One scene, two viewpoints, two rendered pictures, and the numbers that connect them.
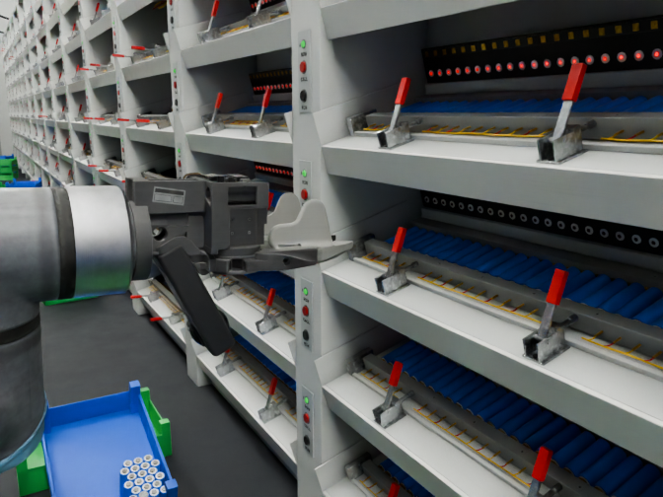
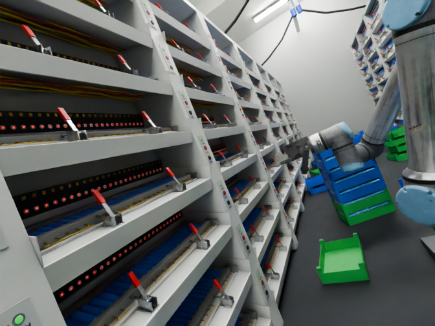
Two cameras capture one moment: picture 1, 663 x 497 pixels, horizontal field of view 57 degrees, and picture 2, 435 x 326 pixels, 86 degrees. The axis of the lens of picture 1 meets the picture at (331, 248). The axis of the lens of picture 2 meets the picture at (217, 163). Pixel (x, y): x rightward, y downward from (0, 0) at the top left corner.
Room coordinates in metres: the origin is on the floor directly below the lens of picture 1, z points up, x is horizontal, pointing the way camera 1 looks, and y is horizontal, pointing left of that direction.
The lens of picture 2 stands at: (1.49, 0.83, 0.73)
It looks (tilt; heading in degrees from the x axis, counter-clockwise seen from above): 0 degrees down; 236
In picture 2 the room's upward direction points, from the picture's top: 23 degrees counter-clockwise
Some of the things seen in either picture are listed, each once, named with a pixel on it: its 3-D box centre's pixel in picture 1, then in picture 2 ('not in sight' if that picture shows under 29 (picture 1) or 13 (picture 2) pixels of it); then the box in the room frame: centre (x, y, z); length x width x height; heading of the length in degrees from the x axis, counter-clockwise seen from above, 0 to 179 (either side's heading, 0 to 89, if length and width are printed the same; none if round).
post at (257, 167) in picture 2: not in sight; (235, 133); (0.42, -0.40, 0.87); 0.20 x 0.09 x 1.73; 120
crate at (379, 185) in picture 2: not in sight; (354, 187); (-0.09, -0.05, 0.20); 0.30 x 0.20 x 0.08; 137
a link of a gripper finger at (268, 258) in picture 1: (268, 256); not in sight; (0.54, 0.06, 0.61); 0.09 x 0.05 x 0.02; 113
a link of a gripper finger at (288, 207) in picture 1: (291, 222); (278, 159); (0.61, 0.04, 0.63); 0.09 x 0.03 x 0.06; 127
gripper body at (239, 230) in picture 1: (196, 227); (298, 149); (0.53, 0.12, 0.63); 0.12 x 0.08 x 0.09; 120
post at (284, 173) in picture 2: not in sight; (259, 129); (-0.19, -0.75, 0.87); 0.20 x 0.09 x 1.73; 120
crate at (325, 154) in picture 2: not in sight; (336, 145); (-0.09, -0.05, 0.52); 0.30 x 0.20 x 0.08; 137
